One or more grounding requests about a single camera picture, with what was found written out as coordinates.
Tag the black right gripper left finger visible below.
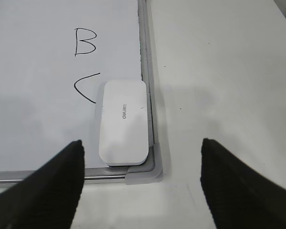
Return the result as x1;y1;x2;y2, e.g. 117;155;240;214
0;140;85;229

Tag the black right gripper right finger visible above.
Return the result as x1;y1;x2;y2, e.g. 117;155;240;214
200;138;286;229

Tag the white rectangular whiteboard eraser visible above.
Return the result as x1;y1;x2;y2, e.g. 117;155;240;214
99;80;149;166

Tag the white whiteboard with aluminium frame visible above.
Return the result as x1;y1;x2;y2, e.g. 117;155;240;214
0;0;163;187

